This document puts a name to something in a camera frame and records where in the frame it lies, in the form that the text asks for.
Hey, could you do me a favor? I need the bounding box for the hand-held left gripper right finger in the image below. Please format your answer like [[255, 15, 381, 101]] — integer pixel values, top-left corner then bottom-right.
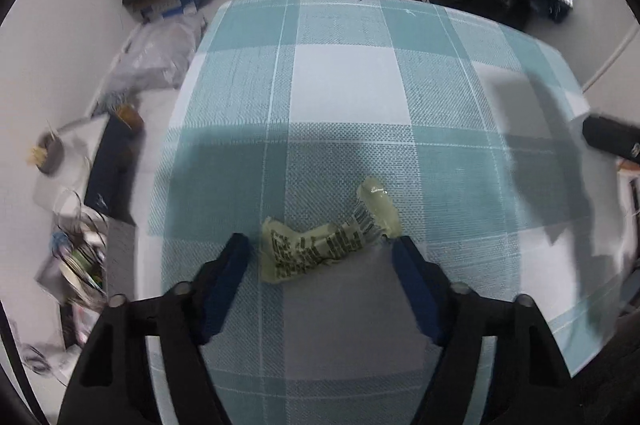
[[391, 234, 576, 425]]

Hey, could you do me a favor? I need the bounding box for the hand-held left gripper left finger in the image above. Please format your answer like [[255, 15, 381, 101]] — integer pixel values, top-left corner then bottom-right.
[[57, 232, 252, 425]]

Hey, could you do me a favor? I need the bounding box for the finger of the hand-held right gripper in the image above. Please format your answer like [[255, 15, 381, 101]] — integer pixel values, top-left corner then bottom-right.
[[581, 115, 640, 164]]

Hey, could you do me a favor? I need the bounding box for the yellow clear printed wrapper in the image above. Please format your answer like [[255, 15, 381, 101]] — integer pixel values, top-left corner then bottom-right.
[[260, 176, 401, 285]]

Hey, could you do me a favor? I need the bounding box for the grey speckled box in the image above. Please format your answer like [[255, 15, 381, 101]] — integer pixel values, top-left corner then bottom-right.
[[35, 220, 138, 311]]

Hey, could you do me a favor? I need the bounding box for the paper cup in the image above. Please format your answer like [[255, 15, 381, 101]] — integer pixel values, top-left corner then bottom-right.
[[62, 250, 98, 286]]

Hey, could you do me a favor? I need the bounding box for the navy and white shoebox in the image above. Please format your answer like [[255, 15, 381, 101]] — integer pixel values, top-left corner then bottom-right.
[[50, 104, 146, 226]]

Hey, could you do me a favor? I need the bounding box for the grey cup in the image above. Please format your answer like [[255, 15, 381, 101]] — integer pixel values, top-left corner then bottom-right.
[[37, 130, 66, 176]]

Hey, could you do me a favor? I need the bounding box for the teal checked tablecloth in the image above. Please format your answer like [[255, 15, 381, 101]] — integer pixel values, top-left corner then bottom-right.
[[135, 0, 591, 425]]

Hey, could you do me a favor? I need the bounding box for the grey plastic bag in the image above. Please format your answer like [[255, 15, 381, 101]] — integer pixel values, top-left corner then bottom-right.
[[97, 12, 208, 98]]

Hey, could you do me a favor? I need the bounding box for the blue cardboard box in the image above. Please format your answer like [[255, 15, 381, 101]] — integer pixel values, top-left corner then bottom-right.
[[135, 0, 208, 23]]

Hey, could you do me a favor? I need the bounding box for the tangle of black cables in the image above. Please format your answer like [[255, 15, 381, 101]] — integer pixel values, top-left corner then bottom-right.
[[50, 190, 111, 256]]

